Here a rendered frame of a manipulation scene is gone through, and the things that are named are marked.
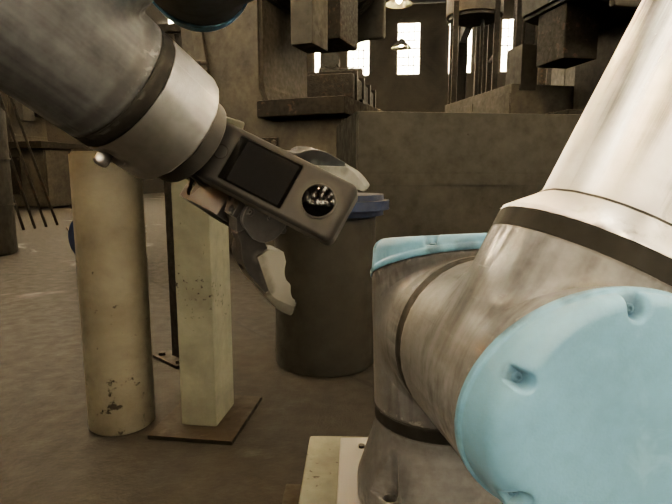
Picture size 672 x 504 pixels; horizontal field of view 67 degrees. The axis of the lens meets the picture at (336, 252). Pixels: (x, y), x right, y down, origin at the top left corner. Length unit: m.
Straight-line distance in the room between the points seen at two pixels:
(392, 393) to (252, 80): 2.69
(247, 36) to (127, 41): 2.81
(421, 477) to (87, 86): 0.41
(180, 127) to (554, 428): 0.28
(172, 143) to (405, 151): 1.90
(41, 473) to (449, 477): 0.70
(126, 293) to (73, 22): 0.72
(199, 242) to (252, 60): 2.24
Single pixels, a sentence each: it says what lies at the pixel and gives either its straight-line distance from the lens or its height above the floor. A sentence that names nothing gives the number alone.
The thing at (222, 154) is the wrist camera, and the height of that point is 0.49.
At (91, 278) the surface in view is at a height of 0.30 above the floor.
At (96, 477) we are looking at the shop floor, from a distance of 0.96.
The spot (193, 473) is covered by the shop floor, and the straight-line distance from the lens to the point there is 0.92.
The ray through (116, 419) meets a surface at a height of 0.03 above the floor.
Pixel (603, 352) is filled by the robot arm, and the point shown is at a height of 0.39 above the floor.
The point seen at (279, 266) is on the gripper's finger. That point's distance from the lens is 0.46.
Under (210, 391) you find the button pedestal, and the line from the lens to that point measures 1.01.
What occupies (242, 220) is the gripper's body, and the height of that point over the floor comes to 0.44.
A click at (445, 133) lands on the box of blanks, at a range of 2.26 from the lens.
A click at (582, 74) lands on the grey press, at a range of 4.00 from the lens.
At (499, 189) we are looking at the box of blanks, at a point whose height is 0.42.
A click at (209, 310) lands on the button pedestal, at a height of 0.23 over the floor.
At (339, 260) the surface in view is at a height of 0.28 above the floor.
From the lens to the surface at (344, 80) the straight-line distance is 6.99.
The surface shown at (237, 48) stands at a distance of 3.16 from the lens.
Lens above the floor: 0.47
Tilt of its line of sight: 8 degrees down
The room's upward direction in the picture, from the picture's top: straight up
